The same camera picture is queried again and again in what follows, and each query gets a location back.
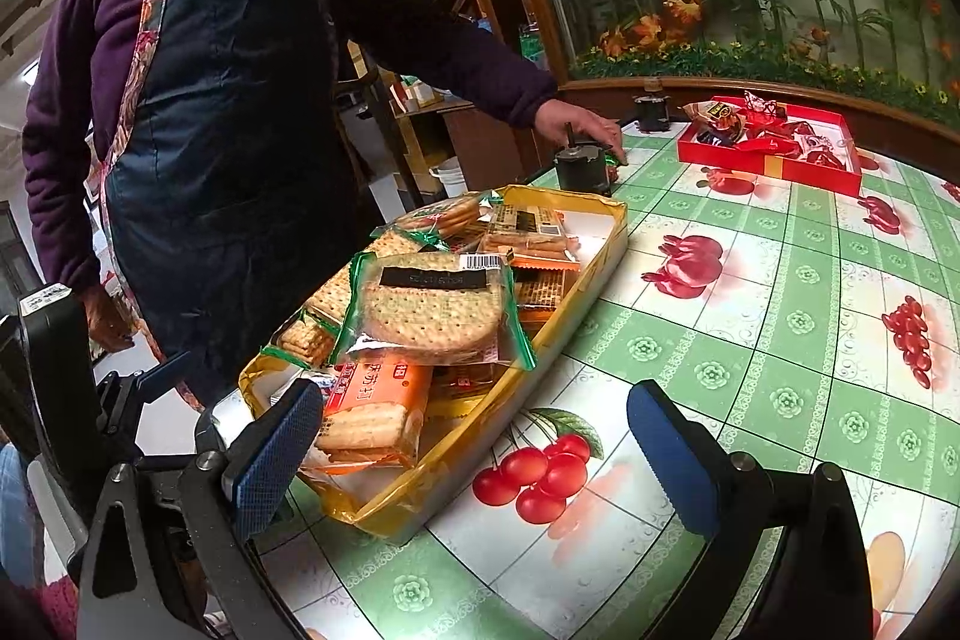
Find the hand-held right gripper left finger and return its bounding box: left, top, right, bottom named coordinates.
left=75, top=377, right=325, bottom=640

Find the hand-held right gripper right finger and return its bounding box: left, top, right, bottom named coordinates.
left=626, top=379, right=875, bottom=640

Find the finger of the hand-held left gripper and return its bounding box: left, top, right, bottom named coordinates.
left=97, top=351, right=200, bottom=461

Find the large orange cracker packet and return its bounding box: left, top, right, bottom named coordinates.
left=300, top=359, right=434, bottom=476

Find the yellow taped foam box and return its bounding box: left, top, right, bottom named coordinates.
left=238, top=184, right=629, bottom=540

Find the small orange cracker packet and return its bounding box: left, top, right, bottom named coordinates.
left=514, top=269, right=580, bottom=330

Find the green round cracker packet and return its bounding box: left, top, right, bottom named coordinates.
left=330, top=250, right=539, bottom=372

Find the clear square cracker packet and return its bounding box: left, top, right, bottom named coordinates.
left=271, top=310, right=338, bottom=369

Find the green checked fruit tablecloth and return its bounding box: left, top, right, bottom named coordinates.
left=247, top=122, right=960, bottom=640

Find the dark patterned-trim apron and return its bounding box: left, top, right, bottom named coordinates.
left=86, top=0, right=361, bottom=401

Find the black label cracker packet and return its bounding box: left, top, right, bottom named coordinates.
left=480, top=201, right=582, bottom=270

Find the large black motor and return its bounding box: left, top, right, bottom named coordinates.
left=553, top=122, right=623, bottom=195

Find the red gift box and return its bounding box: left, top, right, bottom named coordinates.
left=676, top=98, right=863, bottom=199

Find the pile of red candy packets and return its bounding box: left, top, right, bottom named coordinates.
left=682, top=91, right=852, bottom=170

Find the white bucket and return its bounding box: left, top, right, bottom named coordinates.
left=429, top=156, right=470, bottom=199

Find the brown snack bag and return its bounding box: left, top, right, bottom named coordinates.
left=681, top=98, right=747, bottom=142

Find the small black motor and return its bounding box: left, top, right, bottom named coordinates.
left=634, top=77, right=672, bottom=131

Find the wooden low partition cabinet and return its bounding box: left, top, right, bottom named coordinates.
left=442, top=77, right=960, bottom=176

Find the green label plastic bottle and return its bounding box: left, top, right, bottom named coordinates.
left=516, top=21, right=554, bottom=65

